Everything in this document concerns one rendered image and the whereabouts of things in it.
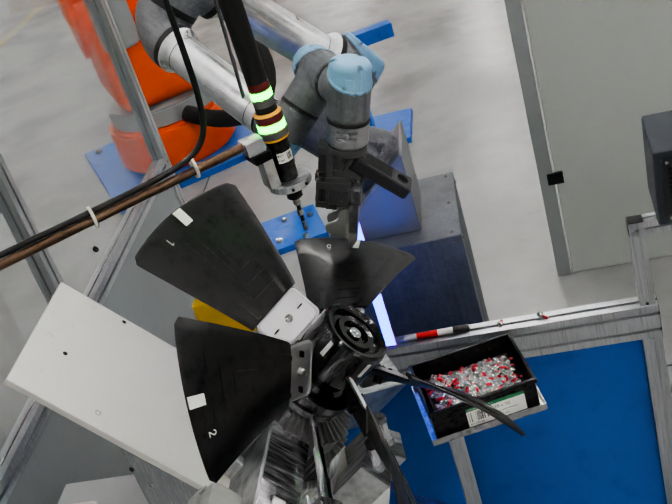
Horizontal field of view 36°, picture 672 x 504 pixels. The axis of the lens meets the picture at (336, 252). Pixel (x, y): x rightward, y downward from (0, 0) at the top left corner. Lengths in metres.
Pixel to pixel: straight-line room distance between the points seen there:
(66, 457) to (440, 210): 0.98
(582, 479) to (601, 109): 1.47
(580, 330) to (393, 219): 0.47
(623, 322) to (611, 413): 0.26
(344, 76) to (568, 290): 2.16
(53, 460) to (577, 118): 2.09
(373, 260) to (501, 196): 2.56
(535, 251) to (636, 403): 1.74
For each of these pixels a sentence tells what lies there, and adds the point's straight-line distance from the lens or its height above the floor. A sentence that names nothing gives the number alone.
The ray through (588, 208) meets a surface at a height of 0.25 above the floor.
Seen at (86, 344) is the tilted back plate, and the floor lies 1.30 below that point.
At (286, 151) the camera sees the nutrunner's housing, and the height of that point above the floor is 1.51.
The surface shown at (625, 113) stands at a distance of 3.57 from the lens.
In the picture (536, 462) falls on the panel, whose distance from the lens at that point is 2.44.
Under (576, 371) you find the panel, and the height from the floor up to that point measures 0.71.
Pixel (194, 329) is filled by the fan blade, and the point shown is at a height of 1.41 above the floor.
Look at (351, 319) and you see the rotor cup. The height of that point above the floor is 1.23.
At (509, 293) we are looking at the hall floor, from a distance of 3.81.
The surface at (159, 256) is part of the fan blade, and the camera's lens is 1.68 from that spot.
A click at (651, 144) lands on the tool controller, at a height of 1.23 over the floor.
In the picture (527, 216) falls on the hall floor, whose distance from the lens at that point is 4.24.
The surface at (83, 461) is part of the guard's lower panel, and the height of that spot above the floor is 0.79.
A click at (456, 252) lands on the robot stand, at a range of 2.27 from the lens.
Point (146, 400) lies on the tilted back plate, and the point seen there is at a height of 1.20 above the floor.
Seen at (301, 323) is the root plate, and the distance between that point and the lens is 1.67.
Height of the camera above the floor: 2.14
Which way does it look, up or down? 30 degrees down
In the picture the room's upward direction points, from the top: 18 degrees counter-clockwise
